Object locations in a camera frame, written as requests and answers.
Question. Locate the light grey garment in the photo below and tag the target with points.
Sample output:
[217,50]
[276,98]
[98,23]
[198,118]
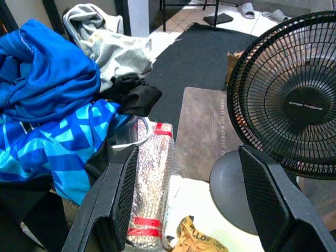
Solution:
[118,55]

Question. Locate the black floor mat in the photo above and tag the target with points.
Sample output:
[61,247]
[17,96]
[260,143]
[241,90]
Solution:
[199,57]

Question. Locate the blue triangle patterned jersey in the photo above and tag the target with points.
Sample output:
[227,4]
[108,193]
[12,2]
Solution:
[52,147]

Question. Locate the flat black pad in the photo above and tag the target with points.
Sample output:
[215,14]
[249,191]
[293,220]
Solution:
[218,18]

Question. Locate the brown doormat with lettering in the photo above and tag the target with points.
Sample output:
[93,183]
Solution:
[202,131]

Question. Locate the small black garment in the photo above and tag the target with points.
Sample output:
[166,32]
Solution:
[136,97]

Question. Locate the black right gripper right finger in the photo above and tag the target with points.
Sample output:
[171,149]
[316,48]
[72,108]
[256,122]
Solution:
[278,204]

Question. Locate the yellow printed bag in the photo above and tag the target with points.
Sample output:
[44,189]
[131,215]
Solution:
[194,236]

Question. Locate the white paper sheet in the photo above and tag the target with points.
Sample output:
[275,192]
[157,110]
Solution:
[189,199]

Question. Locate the black floor fan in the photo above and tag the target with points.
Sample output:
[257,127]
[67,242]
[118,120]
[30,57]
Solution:
[304,105]

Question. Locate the silver foil package red tape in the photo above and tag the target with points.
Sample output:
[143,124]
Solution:
[152,178]

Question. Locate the plain blue shirt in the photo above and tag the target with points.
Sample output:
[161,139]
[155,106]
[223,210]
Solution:
[52,71]

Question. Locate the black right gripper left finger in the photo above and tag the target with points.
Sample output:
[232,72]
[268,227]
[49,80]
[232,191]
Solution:
[105,199]

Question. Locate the brown cardboard box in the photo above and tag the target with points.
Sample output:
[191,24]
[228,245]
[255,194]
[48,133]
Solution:
[232,65]

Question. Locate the white door frame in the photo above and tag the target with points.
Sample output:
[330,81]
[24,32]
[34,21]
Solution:
[139,18]

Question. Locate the grey slipper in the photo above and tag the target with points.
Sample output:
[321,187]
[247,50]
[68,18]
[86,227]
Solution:
[277,15]
[246,10]

